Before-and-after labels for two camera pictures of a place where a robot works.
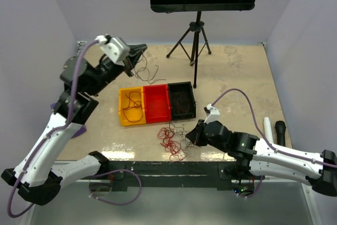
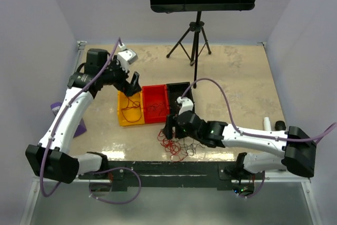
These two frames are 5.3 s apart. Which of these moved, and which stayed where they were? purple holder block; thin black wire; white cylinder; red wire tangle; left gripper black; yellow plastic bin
Moved: left gripper black; thin black wire
Stayed: yellow plastic bin; red wire tangle; purple holder block; white cylinder
